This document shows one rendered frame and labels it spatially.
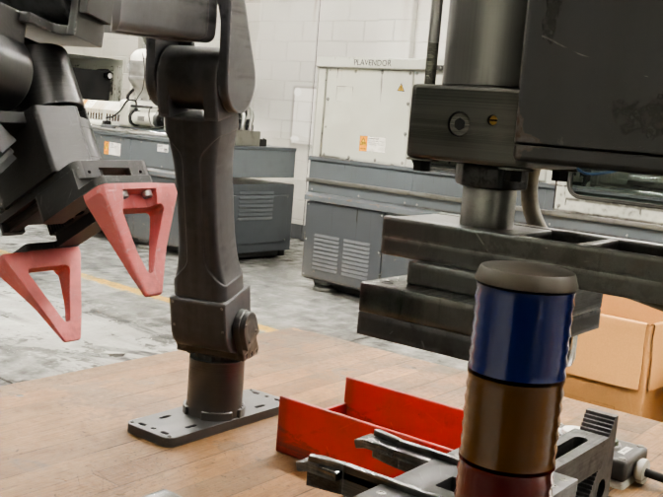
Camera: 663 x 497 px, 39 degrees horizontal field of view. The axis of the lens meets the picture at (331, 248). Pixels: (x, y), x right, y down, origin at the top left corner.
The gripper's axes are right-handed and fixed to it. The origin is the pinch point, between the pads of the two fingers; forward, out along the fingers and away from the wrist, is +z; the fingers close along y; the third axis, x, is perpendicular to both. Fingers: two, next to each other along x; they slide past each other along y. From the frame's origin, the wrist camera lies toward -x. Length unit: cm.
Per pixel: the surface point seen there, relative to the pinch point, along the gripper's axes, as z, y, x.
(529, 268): 9.9, 35.9, -10.4
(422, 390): 13, -18, 62
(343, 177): -142, -301, 488
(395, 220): 1.4, 17.7, 11.6
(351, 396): 11.1, -14.1, 41.1
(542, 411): 15.0, 34.3, -10.6
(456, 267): 6.1, 20.9, 11.4
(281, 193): -183, -428, 578
